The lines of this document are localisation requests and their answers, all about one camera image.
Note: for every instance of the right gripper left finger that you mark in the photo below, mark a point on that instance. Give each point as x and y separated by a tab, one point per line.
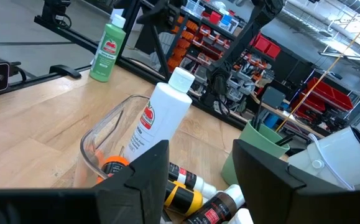
136	193

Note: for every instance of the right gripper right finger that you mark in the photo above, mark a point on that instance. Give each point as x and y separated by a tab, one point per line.
260	186

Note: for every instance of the orange paint bottle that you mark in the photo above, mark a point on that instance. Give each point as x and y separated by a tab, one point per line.
114	165

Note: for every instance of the yellow paint bottle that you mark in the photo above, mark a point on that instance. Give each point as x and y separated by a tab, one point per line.
182	199

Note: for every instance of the grey paint bottle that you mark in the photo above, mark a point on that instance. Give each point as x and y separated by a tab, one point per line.
217	207

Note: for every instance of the paint brush gold ferrule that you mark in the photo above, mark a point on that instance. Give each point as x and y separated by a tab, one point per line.
285	140

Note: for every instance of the clear plastic bin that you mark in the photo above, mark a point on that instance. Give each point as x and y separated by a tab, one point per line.
105	137

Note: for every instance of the black-bristle brush silver ferrule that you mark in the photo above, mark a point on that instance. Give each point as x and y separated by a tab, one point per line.
258	115

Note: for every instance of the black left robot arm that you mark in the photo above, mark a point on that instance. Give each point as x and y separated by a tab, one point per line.
238	46

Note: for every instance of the large green paint bottle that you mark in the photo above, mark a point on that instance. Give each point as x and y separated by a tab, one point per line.
108	53

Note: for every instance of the green plastic cup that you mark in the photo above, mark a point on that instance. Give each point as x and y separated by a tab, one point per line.
251	146

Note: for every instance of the red storage rack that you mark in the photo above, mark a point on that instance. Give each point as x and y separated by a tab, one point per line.
204	37

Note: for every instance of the white mug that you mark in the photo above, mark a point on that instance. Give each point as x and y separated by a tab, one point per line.
338	158

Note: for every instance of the grey box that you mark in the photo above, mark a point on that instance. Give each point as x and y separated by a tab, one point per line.
273	96

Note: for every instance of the red storage bins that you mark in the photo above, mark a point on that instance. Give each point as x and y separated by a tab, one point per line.
266	46
322	93

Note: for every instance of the black aluminium table frame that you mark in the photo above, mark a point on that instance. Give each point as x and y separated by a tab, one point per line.
74	35

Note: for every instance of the black mount foot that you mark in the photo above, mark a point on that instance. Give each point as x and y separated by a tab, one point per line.
64	71

